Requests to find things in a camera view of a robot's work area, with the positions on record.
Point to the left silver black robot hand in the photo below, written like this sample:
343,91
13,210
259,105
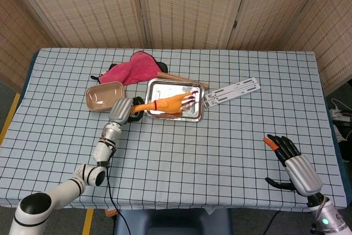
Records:
121,111

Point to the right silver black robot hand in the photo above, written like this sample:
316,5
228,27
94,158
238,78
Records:
302,174

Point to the orange rubber chicken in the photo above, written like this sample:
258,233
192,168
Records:
167,105

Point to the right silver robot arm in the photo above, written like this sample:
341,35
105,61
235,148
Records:
330,218

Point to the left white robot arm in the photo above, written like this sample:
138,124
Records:
63,191

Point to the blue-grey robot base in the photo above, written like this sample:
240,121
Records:
176,222

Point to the silver metal tray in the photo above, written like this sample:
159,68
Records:
162,87

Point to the beige rectangular container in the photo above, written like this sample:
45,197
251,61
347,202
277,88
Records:
101,96

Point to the pink towel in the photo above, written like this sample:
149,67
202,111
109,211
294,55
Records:
134,70

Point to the black flat object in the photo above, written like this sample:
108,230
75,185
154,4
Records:
163,67

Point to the wooden rolling pin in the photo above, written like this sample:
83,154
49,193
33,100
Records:
176,78

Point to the white power strip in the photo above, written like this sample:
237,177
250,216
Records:
336,113

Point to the blue checkered tablecloth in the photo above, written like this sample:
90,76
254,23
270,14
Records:
192,163

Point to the white folding stand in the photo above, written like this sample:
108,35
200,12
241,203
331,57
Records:
233,90

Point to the woven folding screen panel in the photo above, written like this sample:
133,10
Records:
90,6
275,12
335,39
189,6
16,39

